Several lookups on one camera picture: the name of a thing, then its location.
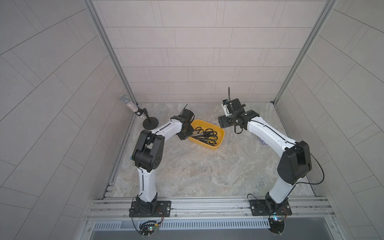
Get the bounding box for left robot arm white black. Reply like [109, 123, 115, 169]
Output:
[132, 109, 195, 215]

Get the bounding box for circuit board with wires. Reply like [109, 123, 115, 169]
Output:
[268, 215, 285, 236]
[139, 221, 160, 238]

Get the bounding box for yellow handled scissors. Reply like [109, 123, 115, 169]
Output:
[194, 137, 217, 146]

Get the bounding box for yellow plastic storage box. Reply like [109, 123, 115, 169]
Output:
[188, 120, 225, 150]

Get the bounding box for aluminium mounting rail frame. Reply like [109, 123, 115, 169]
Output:
[84, 196, 335, 221]

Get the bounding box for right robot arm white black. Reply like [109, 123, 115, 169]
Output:
[218, 99, 315, 214]

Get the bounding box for large black handled scissors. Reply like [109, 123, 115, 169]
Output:
[205, 129, 218, 139]

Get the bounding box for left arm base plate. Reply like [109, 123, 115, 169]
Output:
[129, 199, 172, 218]

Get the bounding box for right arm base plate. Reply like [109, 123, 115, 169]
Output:
[249, 199, 293, 217]

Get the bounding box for glitter microphone on black stand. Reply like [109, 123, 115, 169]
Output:
[119, 95, 159, 130]

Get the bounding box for purple plush toy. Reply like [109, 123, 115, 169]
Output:
[260, 139, 268, 146]

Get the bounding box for left circuit board with wires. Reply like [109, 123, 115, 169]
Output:
[139, 221, 160, 238]

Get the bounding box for right circuit board with wires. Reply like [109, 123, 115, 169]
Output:
[268, 215, 285, 236]

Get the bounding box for small black handled scissors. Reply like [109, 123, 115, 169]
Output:
[191, 127, 205, 138]

